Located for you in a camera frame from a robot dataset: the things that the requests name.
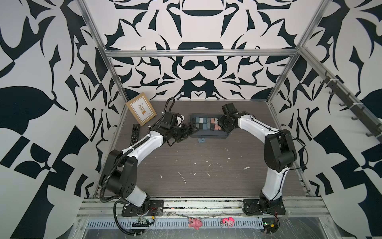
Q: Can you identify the black wall hook rail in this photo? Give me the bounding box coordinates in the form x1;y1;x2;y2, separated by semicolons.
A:
320;71;382;143

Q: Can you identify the dark grey storage tray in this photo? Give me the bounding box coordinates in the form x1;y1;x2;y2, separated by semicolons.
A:
190;114;229;138

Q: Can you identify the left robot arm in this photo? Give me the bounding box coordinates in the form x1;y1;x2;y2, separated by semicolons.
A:
99;112;199;207

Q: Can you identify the small circuit board right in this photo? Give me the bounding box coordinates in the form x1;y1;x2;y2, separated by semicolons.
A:
262;221;279;235

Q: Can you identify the white slotted cable duct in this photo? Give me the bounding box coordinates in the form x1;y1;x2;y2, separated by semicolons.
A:
85;217;266;230

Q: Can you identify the pink toy right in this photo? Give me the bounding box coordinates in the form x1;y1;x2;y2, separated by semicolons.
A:
220;217;235;228

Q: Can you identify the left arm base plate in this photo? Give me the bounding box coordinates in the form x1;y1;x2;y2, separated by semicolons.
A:
121;199;164;217

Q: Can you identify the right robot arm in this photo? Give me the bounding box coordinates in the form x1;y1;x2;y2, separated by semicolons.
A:
218;103;297;209

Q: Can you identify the small circuit board left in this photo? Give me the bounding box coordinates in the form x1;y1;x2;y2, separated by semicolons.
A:
131;216;155;228

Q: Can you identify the wooden picture frame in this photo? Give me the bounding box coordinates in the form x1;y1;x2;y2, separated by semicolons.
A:
126;93;157;126

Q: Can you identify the small circuit board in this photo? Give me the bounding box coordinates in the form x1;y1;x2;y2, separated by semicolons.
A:
262;221;279;235
131;216;155;228

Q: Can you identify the pink toy left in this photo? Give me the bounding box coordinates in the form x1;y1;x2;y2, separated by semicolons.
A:
188;218;203;230

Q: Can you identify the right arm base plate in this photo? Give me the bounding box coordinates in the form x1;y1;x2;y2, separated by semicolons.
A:
243;198;286;216

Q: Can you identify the pink toy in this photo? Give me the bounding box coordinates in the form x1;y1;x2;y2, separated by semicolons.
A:
220;217;235;228
188;218;203;230

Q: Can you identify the black remote control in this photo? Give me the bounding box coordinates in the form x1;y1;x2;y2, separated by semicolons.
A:
130;123;140;146

